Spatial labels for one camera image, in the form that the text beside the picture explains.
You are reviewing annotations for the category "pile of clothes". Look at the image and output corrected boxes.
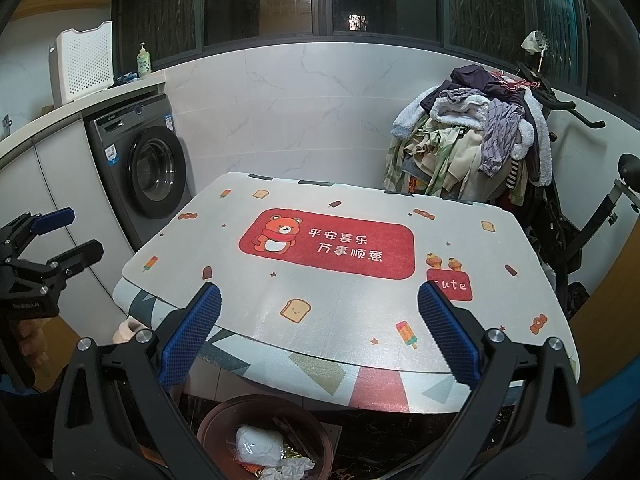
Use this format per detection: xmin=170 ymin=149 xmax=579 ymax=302
xmin=384 ymin=66 xmax=553 ymax=206

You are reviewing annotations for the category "person's left hand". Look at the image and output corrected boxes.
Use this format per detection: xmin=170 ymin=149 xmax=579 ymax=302
xmin=17 ymin=317 xmax=53 ymax=386

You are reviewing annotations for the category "black exercise bike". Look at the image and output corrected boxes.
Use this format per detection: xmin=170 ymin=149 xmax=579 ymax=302
xmin=515 ymin=60 xmax=640 ymax=321

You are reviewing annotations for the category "clear plastic wrapper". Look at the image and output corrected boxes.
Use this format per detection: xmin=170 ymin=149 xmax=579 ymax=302
xmin=260 ymin=459 xmax=317 ymax=480

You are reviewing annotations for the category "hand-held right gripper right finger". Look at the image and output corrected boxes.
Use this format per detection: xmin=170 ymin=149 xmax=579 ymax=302
xmin=417 ymin=281 xmax=586 ymax=480

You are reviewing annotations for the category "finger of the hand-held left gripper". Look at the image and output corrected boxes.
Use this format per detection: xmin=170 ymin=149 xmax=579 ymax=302
xmin=0 ymin=207 xmax=77 ymax=257
xmin=45 ymin=239 xmax=104 ymax=277

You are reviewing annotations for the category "printed table mat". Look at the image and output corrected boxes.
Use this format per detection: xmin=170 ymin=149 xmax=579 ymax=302
xmin=121 ymin=172 xmax=568 ymax=376

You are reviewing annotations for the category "geometric patterned tablecloth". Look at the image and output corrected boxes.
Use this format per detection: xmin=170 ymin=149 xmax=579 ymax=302
xmin=112 ymin=280 xmax=581 ymax=413

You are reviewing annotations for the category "brown round bin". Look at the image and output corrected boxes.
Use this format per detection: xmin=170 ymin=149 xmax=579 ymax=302
xmin=196 ymin=395 xmax=333 ymax=480

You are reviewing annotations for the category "white counter cabinet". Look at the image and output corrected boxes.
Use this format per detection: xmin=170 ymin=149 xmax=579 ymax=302
xmin=0 ymin=77 xmax=168 ymax=356

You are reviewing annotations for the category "blue clothing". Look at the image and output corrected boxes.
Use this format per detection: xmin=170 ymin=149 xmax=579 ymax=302
xmin=582 ymin=390 xmax=640 ymax=461

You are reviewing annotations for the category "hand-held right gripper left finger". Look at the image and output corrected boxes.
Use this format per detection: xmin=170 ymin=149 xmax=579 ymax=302
xmin=52 ymin=282 xmax=223 ymax=480

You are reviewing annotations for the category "white perforated basket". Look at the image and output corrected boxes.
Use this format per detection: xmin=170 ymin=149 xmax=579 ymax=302
xmin=49 ymin=21 xmax=115 ymax=106

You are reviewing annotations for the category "beige fluffy slipper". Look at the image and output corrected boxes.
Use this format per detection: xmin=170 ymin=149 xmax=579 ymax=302
xmin=111 ymin=317 xmax=151 ymax=346

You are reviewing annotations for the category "white plastic bag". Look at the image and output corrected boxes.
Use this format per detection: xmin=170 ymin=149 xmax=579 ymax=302
xmin=235 ymin=425 xmax=284 ymax=466

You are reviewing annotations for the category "grey washing machine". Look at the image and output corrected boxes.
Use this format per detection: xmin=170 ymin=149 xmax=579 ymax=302
xmin=82 ymin=92 xmax=193 ymax=253

